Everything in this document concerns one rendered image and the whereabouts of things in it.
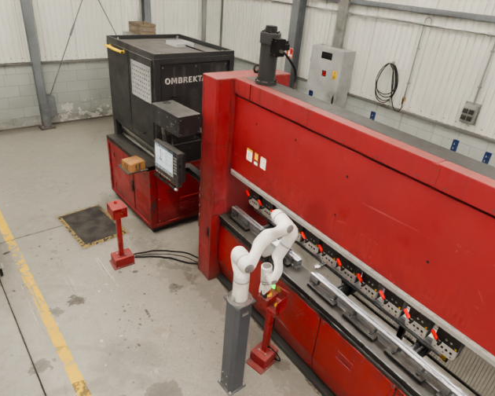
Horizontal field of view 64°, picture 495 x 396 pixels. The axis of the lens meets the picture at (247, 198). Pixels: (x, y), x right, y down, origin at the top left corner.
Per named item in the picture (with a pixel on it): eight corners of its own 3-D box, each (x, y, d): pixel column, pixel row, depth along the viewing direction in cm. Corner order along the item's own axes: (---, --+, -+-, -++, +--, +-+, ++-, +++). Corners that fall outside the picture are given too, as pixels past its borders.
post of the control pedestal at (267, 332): (261, 350, 368) (266, 306, 341) (264, 346, 371) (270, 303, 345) (265, 353, 365) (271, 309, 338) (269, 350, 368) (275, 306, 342)
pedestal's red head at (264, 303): (256, 305, 342) (258, 289, 333) (268, 296, 353) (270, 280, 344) (274, 317, 331) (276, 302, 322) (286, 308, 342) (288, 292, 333)
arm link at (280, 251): (298, 254, 287) (276, 287, 294) (286, 241, 298) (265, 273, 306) (289, 252, 281) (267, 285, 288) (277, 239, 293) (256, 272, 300)
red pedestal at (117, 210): (108, 261, 478) (101, 200, 437) (129, 254, 491) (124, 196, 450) (114, 270, 464) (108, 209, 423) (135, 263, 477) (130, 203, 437)
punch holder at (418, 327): (403, 324, 266) (410, 306, 258) (411, 319, 271) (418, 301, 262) (423, 339, 256) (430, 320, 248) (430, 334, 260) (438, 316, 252)
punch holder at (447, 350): (430, 345, 252) (438, 326, 244) (438, 339, 257) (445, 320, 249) (452, 362, 242) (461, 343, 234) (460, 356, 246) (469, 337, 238)
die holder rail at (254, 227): (231, 214, 426) (232, 206, 422) (236, 212, 430) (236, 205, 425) (258, 238, 392) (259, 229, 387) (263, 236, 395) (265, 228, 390)
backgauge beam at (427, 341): (252, 210, 436) (254, 202, 431) (262, 207, 444) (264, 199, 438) (445, 363, 277) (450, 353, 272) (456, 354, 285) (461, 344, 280)
